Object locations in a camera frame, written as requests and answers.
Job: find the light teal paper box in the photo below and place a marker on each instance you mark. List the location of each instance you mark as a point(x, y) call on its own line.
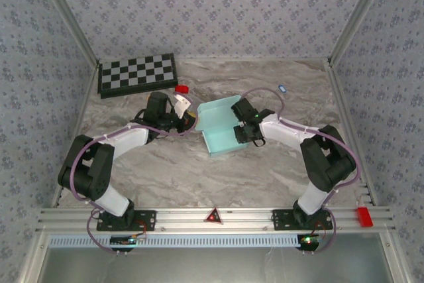
point(215, 114)

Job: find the small blue key tag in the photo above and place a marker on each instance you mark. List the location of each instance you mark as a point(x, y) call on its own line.
point(282, 88)

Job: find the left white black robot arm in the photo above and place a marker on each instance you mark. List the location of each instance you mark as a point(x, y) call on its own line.
point(129, 138)

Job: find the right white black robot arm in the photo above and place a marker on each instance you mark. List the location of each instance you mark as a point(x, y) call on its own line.
point(281, 130)

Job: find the red round cap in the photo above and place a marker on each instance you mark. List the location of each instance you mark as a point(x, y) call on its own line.
point(181, 89)

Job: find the black grey chessboard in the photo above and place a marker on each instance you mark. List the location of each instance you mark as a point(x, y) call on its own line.
point(136, 72)

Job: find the red triangle marker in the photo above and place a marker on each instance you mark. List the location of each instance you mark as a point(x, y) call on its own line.
point(213, 217)

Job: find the shiny metal sheet panel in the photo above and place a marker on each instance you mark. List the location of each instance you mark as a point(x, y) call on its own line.
point(212, 266)

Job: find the red plastic block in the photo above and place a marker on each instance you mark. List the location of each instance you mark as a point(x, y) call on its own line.
point(363, 217)

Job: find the aluminium side rail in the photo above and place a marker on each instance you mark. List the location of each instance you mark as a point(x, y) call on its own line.
point(349, 130)
point(85, 97)

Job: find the aluminium cross rail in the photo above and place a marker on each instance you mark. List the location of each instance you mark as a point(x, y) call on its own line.
point(185, 218)

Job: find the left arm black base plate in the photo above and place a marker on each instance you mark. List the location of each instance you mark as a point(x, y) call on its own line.
point(145, 220)

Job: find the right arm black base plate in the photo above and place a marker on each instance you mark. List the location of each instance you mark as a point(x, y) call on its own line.
point(281, 220)

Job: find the aluminium corner post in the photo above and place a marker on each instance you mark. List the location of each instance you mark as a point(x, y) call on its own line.
point(357, 14)
point(70, 14)

